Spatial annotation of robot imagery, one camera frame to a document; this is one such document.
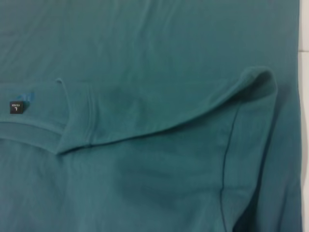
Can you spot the teal t-shirt with FREE print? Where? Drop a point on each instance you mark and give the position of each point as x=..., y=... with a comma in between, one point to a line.
x=144, y=120

